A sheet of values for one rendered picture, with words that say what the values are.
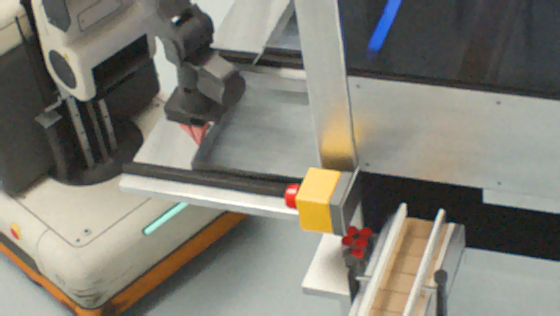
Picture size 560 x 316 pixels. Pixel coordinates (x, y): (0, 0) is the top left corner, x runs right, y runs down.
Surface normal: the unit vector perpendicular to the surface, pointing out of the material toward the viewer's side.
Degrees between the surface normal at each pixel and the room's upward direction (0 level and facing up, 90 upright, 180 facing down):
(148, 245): 90
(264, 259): 0
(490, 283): 90
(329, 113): 90
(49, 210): 0
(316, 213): 90
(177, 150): 0
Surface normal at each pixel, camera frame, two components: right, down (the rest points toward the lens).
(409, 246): -0.15, -0.75
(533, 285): -0.36, 0.65
